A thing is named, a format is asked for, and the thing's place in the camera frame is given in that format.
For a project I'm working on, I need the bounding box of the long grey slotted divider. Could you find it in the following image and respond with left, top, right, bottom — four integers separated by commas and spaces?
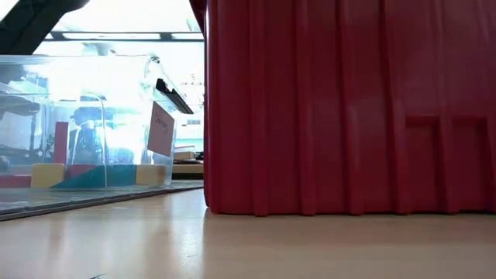
0, 185, 205, 222

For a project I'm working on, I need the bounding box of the cardboard box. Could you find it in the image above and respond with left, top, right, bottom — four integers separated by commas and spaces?
174, 145, 198, 160

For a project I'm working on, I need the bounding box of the red plastic bin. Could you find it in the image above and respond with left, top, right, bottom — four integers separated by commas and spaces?
189, 0, 496, 217

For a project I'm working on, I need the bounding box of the clear plastic container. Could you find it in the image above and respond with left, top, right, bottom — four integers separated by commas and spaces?
0, 53, 195, 191

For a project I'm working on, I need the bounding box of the long red block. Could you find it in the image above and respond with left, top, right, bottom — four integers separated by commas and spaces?
53, 121, 70, 165

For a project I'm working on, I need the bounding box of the small yellow block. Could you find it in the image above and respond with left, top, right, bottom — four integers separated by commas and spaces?
135, 164, 168, 186

